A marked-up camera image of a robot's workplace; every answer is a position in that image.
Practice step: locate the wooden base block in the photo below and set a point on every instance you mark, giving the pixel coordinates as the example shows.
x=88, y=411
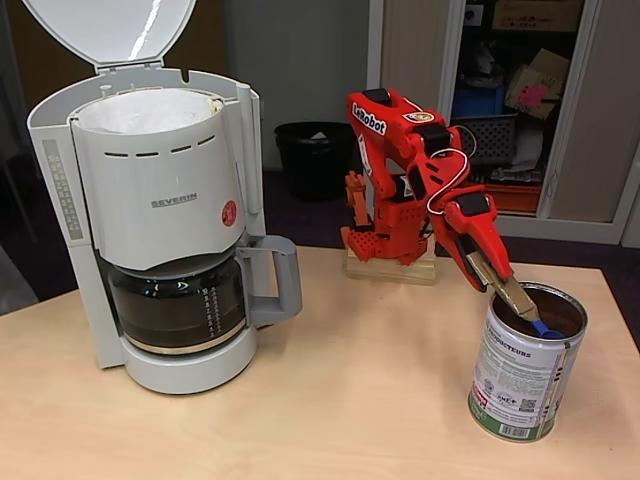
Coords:
x=400, y=275

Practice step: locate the black trash bin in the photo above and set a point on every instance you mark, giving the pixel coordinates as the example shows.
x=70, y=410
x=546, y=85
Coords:
x=310, y=165

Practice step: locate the grey tambour door cabinet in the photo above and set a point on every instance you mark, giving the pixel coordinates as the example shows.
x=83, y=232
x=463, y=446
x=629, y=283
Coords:
x=615, y=150

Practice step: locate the ground coffee tin can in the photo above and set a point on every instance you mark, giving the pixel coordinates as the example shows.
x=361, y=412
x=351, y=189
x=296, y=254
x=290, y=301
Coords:
x=515, y=375

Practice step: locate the cardboard box pink mark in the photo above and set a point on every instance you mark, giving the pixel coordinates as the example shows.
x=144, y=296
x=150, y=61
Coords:
x=535, y=85

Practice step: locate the orange plastic crate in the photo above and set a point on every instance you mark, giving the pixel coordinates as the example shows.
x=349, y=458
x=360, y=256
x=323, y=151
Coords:
x=520, y=196

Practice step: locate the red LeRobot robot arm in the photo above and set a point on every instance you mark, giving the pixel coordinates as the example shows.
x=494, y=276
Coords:
x=400, y=210

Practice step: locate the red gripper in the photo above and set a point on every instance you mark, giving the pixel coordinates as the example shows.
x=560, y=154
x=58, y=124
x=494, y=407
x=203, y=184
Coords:
x=476, y=229

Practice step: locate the orange printed clamp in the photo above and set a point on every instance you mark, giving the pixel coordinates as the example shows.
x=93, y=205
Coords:
x=357, y=200

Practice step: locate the grey perforated crate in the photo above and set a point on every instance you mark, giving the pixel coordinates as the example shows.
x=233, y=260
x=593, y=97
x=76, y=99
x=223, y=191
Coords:
x=495, y=140

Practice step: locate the white drip coffee maker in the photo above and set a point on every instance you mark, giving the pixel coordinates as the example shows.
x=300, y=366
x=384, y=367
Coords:
x=150, y=165

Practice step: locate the white plastic sheet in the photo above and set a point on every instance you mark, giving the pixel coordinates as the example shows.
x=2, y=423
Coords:
x=527, y=145

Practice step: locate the white paper coffee filter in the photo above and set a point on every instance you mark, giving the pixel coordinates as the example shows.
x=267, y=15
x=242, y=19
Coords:
x=145, y=112

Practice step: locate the blue plastic crate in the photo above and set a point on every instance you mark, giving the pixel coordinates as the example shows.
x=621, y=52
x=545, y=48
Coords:
x=475, y=102

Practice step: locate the white power socket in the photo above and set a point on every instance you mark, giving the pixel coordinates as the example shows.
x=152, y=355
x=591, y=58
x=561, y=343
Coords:
x=472, y=14

